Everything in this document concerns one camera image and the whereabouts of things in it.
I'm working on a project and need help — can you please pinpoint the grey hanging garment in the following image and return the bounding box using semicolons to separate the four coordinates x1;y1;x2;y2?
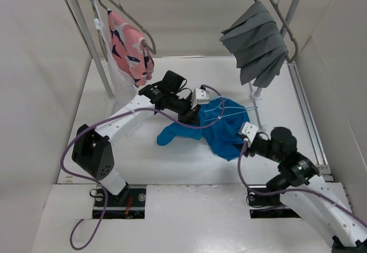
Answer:
220;1;288;88

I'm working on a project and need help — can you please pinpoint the light blue wire hanger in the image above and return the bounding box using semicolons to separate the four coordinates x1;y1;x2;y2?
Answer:
200;96;257;123

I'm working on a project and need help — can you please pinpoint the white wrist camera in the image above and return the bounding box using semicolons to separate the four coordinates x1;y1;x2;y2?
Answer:
191;88;210;109
239;122;259;147

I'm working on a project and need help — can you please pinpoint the aluminium rail right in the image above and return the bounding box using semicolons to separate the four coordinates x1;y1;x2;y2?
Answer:
287;63;334;182

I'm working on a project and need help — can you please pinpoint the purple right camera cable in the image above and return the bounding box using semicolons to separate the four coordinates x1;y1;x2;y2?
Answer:
237;142;367;229

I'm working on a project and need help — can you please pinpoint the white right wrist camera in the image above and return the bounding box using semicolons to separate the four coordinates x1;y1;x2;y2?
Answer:
239;122;259;147

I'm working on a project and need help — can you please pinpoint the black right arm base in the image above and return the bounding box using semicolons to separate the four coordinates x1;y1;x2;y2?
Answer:
246;189;300;219

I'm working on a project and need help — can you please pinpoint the pink patterned garment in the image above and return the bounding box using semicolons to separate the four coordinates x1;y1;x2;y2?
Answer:
107;9;154;87

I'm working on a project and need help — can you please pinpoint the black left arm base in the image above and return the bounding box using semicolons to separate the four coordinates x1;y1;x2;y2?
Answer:
89;185;146;220

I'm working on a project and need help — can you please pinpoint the purple camera cable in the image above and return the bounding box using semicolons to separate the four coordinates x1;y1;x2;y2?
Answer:
237;142;367;229
60;84;226;250

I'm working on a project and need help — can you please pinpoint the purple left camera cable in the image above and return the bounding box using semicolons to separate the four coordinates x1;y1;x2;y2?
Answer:
60;84;226;250

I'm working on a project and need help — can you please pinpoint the blue t shirt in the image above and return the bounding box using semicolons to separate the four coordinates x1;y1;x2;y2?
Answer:
157;109;244;161

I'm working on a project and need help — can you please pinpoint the white hanging garment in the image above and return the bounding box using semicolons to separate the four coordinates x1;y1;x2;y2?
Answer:
93;0;136;106

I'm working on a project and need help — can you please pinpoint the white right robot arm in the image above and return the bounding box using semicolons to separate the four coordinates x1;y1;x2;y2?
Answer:
239;122;366;252

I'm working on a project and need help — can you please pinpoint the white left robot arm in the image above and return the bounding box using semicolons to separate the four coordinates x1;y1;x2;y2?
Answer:
72;71;208;205

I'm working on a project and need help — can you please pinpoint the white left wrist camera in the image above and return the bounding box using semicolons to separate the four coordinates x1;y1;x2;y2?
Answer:
191;88;210;109

